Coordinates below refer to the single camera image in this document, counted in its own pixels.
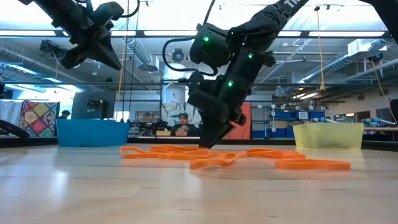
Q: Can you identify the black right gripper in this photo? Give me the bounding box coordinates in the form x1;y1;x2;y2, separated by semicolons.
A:
198;46;276;149

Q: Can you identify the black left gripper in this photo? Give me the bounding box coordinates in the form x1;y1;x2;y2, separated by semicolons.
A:
58;15;123;71

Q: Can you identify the blue plastic basket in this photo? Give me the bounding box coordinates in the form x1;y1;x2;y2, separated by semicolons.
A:
56;119;131;147

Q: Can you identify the yellow plastic basket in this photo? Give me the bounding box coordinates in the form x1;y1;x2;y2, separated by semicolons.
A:
292;122;364;149

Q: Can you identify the orange-red hanging cloth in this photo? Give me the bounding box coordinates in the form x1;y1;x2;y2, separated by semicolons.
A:
223;102;252;140

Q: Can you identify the leaf print curtain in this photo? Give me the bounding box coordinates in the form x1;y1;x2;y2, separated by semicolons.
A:
161;101;203;129

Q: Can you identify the dark monitor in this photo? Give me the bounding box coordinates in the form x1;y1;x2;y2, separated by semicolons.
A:
70;90;116;121

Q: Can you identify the white cylindrical tank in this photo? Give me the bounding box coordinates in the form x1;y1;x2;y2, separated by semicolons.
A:
162;63;188;104

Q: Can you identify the blue storage bin shelf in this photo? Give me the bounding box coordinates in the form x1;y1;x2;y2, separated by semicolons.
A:
251;105;326;139

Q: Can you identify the colourful patchwork quilt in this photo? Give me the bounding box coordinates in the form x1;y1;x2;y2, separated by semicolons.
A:
20;100;60;138

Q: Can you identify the black round fan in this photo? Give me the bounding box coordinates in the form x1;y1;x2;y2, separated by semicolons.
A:
171;48;187;65

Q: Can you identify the white hanging cloth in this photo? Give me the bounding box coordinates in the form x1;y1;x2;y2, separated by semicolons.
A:
0;100;23;128

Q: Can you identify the white air unit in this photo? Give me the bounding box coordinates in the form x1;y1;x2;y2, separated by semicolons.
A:
347;39;389;57

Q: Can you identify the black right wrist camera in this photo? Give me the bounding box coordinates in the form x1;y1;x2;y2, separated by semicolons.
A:
187;72;231;125

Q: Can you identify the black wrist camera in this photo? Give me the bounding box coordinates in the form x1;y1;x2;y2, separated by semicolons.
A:
187;72;231;125
90;1;125;32

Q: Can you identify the yellow hanging cord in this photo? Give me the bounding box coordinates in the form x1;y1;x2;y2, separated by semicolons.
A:
315;6;326;93
371;58;398;124
118;0;131;91

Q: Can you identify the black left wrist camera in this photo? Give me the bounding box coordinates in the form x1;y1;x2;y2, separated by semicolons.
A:
90;1;125;32

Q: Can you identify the silver spiral duct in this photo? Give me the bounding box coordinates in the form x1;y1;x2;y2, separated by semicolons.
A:
126;37;154;65
303;39;398;85

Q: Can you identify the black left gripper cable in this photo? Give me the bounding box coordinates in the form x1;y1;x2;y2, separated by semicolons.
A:
119;0;141;19

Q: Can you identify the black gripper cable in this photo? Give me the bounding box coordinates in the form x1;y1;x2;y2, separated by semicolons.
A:
161;36;218;77
119;0;141;19

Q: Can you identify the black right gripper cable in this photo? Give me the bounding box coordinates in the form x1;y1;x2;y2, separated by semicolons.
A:
161;36;218;77

